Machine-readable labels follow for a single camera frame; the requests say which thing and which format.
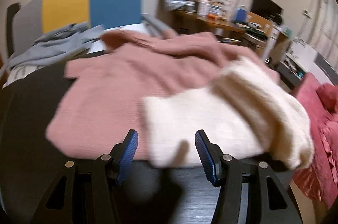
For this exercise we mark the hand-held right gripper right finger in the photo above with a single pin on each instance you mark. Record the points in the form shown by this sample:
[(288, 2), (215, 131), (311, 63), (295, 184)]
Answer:
[(204, 154)]

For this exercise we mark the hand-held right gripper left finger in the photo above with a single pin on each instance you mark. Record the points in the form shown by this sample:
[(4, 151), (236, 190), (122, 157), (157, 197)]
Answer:
[(129, 152)]

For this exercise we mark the white knit sweater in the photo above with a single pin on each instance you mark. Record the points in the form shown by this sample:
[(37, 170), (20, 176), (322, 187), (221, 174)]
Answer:
[(198, 113)]

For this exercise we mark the pink knit sweater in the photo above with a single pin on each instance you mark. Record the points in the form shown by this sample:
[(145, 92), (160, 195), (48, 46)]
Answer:
[(118, 86)]

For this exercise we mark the pink ruffled blanket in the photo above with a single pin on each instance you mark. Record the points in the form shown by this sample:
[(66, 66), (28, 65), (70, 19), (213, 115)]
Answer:
[(322, 134)]

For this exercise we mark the white printed cushion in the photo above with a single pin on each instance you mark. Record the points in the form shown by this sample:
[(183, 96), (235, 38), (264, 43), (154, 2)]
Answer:
[(132, 27)]

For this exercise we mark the wooden desk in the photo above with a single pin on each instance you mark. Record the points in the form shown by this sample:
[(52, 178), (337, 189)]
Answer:
[(224, 24)]

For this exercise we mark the grey-blue garment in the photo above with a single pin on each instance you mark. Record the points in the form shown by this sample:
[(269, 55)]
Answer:
[(52, 44)]

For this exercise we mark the white storage box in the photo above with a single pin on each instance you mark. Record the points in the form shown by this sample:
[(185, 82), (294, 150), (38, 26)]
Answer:
[(303, 50)]

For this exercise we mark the blue container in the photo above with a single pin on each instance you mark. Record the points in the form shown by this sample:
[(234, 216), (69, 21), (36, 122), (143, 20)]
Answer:
[(240, 15)]

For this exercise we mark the grey yellow blue chair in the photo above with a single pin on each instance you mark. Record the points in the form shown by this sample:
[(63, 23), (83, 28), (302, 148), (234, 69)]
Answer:
[(66, 7)]

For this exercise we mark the black monitor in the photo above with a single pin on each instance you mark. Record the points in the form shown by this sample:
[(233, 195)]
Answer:
[(265, 6)]

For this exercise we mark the black foam roll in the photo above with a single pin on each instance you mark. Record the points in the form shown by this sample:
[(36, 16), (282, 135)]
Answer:
[(12, 28)]

